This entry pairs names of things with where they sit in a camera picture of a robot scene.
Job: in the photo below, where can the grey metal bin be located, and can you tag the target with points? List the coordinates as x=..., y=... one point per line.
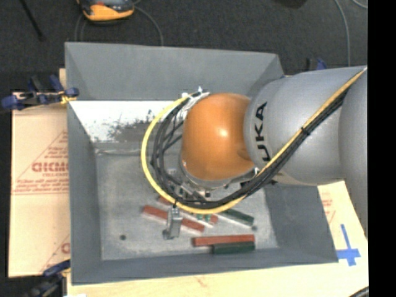
x=123, y=73

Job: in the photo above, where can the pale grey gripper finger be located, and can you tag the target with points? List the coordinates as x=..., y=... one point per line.
x=176, y=226
x=167, y=231

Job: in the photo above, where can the brown cardboard board red print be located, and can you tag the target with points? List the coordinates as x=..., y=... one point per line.
x=37, y=166

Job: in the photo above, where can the dark green flat block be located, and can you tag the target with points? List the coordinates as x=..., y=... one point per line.
x=242, y=216
x=233, y=248

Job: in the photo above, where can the red-brown flat block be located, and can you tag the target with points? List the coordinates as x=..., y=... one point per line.
x=164, y=200
x=222, y=240
x=154, y=212

